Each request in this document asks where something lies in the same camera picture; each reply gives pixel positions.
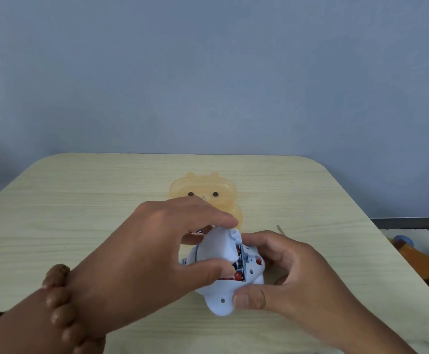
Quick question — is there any brown bead bracelet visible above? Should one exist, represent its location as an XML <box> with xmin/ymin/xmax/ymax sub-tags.
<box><xmin>42</xmin><ymin>264</ymin><xmax>107</xmax><ymax>354</ymax></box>

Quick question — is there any person's right forearm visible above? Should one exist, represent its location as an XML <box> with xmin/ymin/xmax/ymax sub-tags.
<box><xmin>323</xmin><ymin>314</ymin><xmax>418</xmax><ymax>354</ymax></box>

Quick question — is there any blue round toy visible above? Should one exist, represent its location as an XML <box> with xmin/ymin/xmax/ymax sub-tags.
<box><xmin>393</xmin><ymin>235</ymin><xmax>415</xmax><ymax>250</ymax></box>

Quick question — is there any orange translucent bear-shaped shell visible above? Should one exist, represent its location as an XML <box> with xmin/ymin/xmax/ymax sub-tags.
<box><xmin>169</xmin><ymin>172</ymin><xmax>244</xmax><ymax>233</ymax></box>

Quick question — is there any person's left forearm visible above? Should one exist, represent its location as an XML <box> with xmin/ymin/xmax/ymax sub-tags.
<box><xmin>0</xmin><ymin>282</ymin><xmax>106</xmax><ymax>354</ymax></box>

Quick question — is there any person's right hand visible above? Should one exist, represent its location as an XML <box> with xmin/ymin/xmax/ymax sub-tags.
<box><xmin>232</xmin><ymin>231</ymin><xmax>363</xmax><ymax>344</ymax></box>

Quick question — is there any white plastic toy body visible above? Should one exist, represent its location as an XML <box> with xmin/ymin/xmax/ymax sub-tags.
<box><xmin>179</xmin><ymin>225</ymin><xmax>266</xmax><ymax>317</ymax></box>

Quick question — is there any person's left hand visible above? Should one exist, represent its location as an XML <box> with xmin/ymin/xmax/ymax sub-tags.
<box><xmin>68</xmin><ymin>199</ymin><xmax>239</xmax><ymax>337</ymax></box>

